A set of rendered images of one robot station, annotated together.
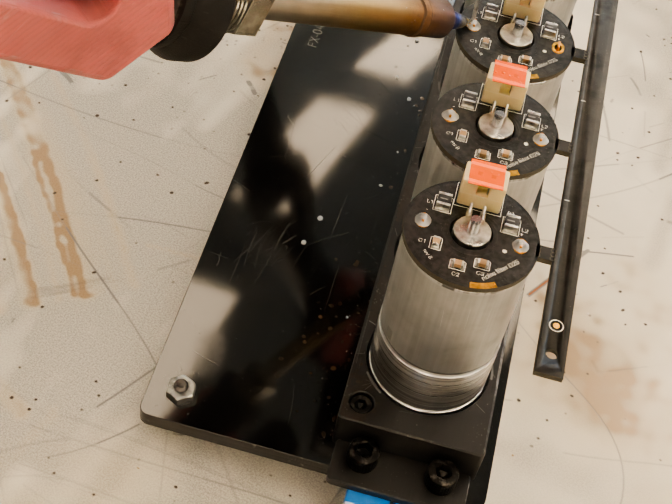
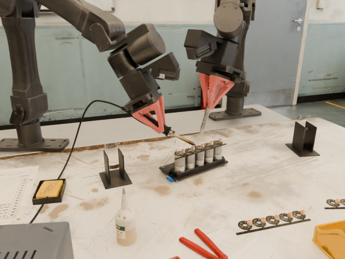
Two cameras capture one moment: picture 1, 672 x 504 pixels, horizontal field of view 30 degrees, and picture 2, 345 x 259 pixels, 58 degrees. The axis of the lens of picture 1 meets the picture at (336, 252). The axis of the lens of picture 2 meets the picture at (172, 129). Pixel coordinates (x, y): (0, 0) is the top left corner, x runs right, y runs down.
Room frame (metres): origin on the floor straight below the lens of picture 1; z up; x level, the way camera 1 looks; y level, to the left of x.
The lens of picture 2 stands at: (-0.26, -0.51, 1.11)
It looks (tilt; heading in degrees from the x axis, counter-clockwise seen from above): 21 degrees down; 52
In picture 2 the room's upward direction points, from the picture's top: straight up
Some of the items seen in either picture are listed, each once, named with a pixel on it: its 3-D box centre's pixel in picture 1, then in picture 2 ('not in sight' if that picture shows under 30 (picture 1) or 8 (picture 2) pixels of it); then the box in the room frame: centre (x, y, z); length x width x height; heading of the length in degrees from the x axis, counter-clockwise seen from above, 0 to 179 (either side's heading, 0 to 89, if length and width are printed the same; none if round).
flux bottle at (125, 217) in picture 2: not in sight; (125, 215); (-0.05, -0.13, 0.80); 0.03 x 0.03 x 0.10
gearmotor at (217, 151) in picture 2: not in sight; (216, 151); (0.26, -0.03, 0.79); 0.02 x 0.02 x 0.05
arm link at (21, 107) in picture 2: not in sight; (29, 111); (-0.06, 0.37, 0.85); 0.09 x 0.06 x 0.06; 30
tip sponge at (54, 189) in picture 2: not in sight; (50, 190); (-0.11, 0.09, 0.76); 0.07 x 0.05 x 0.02; 62
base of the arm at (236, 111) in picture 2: not in sight; (234, 105); (0.61, 0.21, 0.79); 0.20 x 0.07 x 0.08; 161
